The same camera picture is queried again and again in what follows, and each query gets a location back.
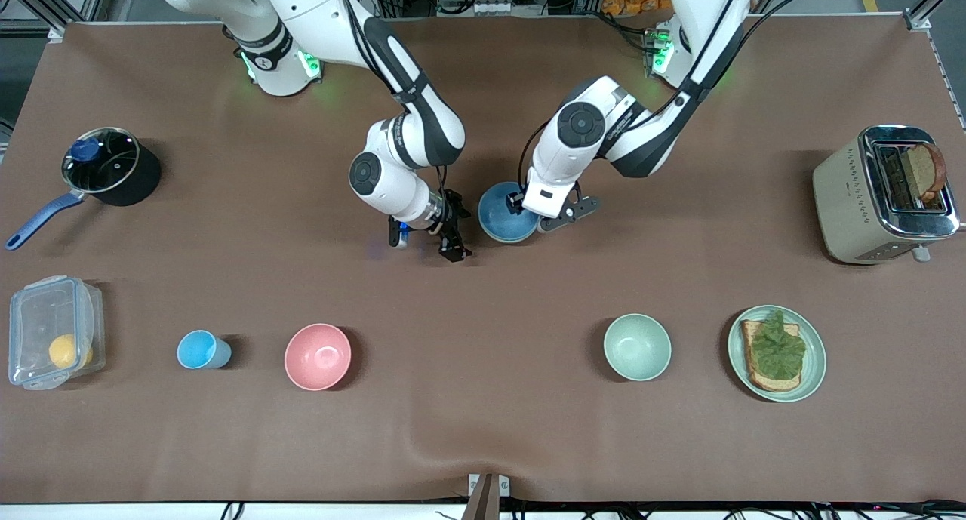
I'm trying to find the metal mount bracket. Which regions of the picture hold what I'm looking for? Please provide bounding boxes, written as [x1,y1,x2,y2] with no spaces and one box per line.
[466,472,511,520]

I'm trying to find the toast slice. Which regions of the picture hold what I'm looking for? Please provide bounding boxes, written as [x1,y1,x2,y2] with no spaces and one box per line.
[740,320,804,392]

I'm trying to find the white socket strip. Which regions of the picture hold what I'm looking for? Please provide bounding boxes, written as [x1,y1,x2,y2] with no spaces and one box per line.
[438,0,531,17]

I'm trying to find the brown table cloth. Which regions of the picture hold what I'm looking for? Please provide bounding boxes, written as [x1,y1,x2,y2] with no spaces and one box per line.
[0,14,966,506]

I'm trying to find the clear plastic lidded container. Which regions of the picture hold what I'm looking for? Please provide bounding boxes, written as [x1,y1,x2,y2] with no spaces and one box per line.
[8,275,106,391]

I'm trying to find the green lettuce leaf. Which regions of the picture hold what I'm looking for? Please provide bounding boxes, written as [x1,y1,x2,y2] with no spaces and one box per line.
[749,310,807,380]

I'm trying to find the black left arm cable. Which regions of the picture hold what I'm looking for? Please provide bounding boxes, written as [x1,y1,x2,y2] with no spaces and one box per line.
[518,122,561,196]

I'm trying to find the yellow lemon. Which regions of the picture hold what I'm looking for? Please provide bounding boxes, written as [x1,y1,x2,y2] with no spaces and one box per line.
[49,334,94,370]

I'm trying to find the green plate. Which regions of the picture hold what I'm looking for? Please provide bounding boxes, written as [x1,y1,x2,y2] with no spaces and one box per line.
[728,305,827,403]

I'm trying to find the black pot with blue handle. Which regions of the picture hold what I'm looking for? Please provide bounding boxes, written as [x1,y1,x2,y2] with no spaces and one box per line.
[6,128,162,251]

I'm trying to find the blue bowl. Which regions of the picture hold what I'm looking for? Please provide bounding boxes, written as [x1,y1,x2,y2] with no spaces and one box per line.
[478,182,542,245]

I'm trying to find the glass lid with blue knob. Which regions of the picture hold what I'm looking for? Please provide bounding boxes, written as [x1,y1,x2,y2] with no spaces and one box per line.
[62,128,141,195]

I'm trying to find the cream and chrome toaster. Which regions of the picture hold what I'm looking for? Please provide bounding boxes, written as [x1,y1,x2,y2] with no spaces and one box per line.
[813,125,961,266]

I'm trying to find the pink bowl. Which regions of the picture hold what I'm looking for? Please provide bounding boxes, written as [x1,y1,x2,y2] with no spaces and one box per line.
[285,323,352,392]

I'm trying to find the green bowl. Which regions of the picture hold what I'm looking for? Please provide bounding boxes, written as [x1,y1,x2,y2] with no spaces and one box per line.
[603,313,672,382]

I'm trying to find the blue cup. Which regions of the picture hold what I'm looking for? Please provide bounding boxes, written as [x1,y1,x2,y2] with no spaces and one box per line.
[177,330,232,371]

